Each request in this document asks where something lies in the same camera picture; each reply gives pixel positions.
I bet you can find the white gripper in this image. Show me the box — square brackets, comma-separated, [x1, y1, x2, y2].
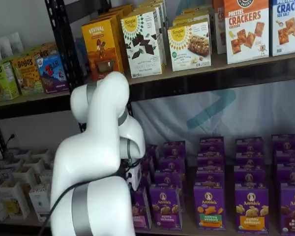
[127, 163, 142, 191]

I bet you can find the purple Annie's box pink patch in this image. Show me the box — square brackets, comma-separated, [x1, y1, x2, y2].
[131, 187, 152, 231]

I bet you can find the purple Annie's bunny grahams box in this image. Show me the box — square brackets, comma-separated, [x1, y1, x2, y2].
[158, 156, 186, 173]
[153, 170, 184, 188]
[149, 184, 183, 231]
[162, 141, 187, 159]

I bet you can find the purple Annie's hidden veggies box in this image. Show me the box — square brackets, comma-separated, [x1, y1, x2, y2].
[197, 153, 225, 172]
[196, 169, 226, 185]
[199, 137, 224, 155]
[193, 182, 226, 231]

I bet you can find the purple Annie's box orange patch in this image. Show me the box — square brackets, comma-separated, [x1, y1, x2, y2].
[235, 151, 265, 168]
[235, 183, 270, 233]
[235, 137, 264, 154]
[233, 166, 266, 185]

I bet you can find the blue snack box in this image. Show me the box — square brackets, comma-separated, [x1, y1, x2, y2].
[75, 36, 89, 77]

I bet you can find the blue purple Z Bar box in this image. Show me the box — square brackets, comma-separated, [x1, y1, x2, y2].
[35, 50, 69, 94]

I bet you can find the orange Revival box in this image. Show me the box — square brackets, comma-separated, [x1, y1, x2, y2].
[81, 17, 125, 81]
[98, 3, 135, 25]

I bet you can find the white Simple Mills thins box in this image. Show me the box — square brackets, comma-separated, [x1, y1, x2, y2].
[120, 11, 167, 77]
[134, 0, 168, 67]

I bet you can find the white Simple Mills bar box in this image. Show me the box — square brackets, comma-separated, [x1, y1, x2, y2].
[167, 21, 212, 72]
[172, 8, 211, 26]

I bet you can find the black metal shelf rack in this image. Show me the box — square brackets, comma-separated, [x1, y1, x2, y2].
[0, 0, 295, 158]

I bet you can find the orange Bobo's snack box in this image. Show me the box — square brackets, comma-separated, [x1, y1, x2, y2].
[11, 55, 44, 96]
[30, 43, 57, 59]

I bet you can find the purple Annie's box brown patch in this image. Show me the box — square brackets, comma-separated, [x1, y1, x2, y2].
[274, 149, 295, 167]
[271, 134, 295, 152]
[280, 183, 295, 236]
[276, 164, 295, 185]

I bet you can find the green Bobo's snack box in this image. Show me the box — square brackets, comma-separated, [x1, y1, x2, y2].
[0, 60, 20, 101]

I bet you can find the white orange pretzel crackers box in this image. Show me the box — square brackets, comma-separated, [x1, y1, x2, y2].
[212, 0, 227, 55]
[223, 0, 270, 65]

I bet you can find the white blue pretzel crackers box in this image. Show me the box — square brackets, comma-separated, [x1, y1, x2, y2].
[271, 0, 295, 57]

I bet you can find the white backdrop sheet teal logo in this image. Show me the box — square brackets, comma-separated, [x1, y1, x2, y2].
[131, 80, 295, 153]

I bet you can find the white paper bag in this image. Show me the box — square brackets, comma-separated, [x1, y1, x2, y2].
[8, 31, 23, 54]
[0, 36, 13, 63]

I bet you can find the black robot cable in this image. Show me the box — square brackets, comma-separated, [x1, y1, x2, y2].
[34, 181, 89, 236]

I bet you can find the black power plug cable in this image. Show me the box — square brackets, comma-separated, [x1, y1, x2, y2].
[6, 134, 17, 154]

